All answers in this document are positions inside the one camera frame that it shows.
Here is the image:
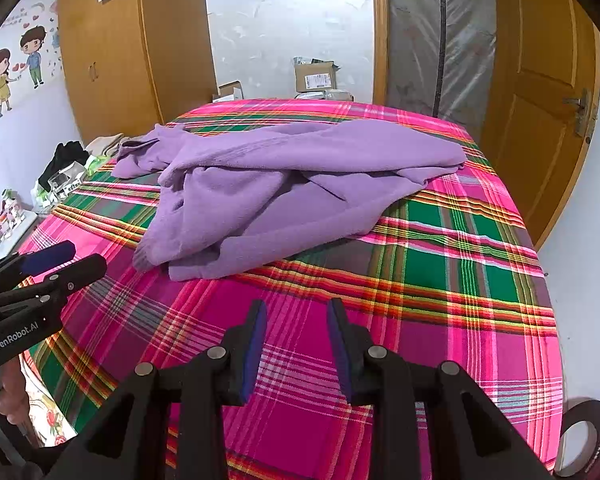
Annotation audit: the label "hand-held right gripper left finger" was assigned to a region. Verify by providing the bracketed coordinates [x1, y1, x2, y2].
[45, 300, 268, 480]

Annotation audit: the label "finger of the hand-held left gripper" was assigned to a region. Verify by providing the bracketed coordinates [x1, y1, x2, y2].
[0, 240, 77, 296]
[0, 253, 107, 321]

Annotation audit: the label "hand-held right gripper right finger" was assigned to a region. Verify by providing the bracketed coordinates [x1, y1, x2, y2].
[326, 297, 556, 480]

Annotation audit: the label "purple sweater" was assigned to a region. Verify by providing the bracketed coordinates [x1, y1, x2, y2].
[111, 119, 468, 282]

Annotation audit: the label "black clothes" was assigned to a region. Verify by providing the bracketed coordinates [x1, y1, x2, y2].
[37, 141, 90, 192]

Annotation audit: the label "beige folded clothes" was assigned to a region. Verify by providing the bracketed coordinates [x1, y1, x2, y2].
[85, 132, 126, 158]

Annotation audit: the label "person's left hand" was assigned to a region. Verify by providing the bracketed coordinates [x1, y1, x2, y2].
[0, 360, 33, 418]

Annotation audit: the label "small items on cabinet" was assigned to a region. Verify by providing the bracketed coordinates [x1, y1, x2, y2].
[0, 187, 38, 256]

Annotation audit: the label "small tissue packets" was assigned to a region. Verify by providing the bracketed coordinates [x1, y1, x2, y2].
[31, 182, 56, 208]

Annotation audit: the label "green white medicine box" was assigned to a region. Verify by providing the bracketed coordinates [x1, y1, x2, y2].
[50, 175, 84, 199]

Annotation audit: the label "floral blanket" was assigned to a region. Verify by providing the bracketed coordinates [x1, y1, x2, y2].
[22, 352, 81, 448]

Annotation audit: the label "clear glass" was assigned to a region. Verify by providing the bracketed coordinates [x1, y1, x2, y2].
[47, 162, 78, 186]

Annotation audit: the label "green tissue pack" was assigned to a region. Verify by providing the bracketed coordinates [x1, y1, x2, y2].
[82, 155, 112, 177]

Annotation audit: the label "pink green plaid bed sheet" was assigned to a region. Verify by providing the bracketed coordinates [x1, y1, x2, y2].
[17, 99, 566, 480]

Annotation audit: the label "wooden wardrobe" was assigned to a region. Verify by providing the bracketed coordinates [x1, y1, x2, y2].
[57, 0, 217, 147]

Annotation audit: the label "tall white box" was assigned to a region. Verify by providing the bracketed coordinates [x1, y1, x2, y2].
[217, 81, 245, 103]

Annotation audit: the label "black tape roll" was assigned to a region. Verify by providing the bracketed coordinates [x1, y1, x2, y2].
[552, 396, 600, 478]

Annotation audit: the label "grey parcel bags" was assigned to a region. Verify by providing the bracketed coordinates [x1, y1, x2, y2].
[295, 88, 355, 103]

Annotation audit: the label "brown cardboard box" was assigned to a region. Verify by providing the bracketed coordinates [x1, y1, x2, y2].
[293, 56, 342, 93]

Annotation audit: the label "clear plastic zipper curtain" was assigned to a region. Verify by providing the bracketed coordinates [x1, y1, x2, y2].
[385, 0, 497, 133]

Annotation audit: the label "wooden door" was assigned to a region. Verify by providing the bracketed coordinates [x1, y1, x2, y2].
[480, 0, 600, 251]

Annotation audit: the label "cartoon wall sticker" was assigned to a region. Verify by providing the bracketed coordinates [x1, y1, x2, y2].
[0, 0, 61, 121]

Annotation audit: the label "wooden door frame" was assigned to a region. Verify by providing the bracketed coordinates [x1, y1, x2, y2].
[371, 0, 390, 106]

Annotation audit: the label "metal door handle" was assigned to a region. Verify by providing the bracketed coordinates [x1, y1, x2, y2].
[562, 89, 595, 143]

